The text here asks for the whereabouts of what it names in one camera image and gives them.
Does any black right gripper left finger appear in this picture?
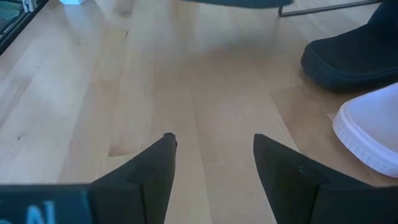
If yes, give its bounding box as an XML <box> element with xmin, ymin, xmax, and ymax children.
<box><xmin>89</xmin><ymin>132</ymin><xmax>178</xmax><ymax>224</ymax></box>

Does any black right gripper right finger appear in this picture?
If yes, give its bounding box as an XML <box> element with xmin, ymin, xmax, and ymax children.
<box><xmin>252</xmin><ymin>133</ymin><xmax>377</xmax><ymax>224</ymax></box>

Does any pale pink rubber slide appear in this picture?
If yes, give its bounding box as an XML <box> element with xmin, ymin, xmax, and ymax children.
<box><xmin>331</xmin><ymin>82</ymin><xmax>398</xmax><ymax>179</ymax></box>

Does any black rubber slide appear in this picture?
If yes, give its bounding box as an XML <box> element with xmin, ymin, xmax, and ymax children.
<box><xmin>300</xmin><ymin>0</ymin><xmax>398</xmax><ymax>93</ymax></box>

